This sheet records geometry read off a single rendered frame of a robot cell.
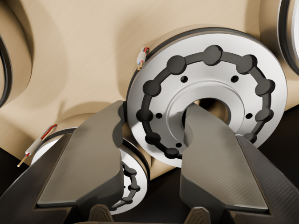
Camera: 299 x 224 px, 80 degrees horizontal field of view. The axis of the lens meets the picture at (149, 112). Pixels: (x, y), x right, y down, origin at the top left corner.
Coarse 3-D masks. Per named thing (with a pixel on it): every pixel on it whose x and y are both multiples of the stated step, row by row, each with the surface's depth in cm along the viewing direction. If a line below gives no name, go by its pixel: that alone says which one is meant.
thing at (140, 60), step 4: (144, 48) 12; (148, 48) 12; (140, 52) 10; (144, 52) 10; (140, 56) 9; (144, 56) 9; (140, 60) 9; (144, 60) 9; (140, 64) 8; (140, 68) 8
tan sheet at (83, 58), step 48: (48, 0) 12; (96, 0) 11; (144, 0) 11; (192, 0) 11; (240, 0) 11; (48, 48) 13; (96, 48) 13; (48, 96) 15; (96, 96) 15; (288, 96) 14; (0, 144) 18
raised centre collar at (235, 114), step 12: (192, 84) 11; (204, 84) 10; (216, 84) 10; (180, 96) 11; (192, 96) 10; (204, 96) 10; (216, 96) 10; (228, 96) 10; (168, 108) 11; (180, 108) 11; (228, 108) 11; (240, 108) 11; (168, 120) 11; (180, 120) 11; (228, 120) 11; (240, 120) 11; (180, 132) 12
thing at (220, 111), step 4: (212, 100) 14; (216, 100) 14; (212, 104) 14; (216, 104) 14; (220, 104) 13; (204, 108) 15; (208, 108) 14; (212, 108) 14; (216, 108) 13; (220, 108) 13; (224, 108) 12; (212, 112) 14; (216, 112) 13; (220, 112) 13; (224, 112) 12; (220, 116) 12; (224, 116) 12
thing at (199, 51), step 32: (224, 32) 9; (160, 64) 10; (192, 64) 10; (224, 64) 10; (256, 64) 10; (128, 96) 11; (160, 96) 11; (256, 96) 11; (160, 128) 12; (256, 128) 12; (160, 160) 14
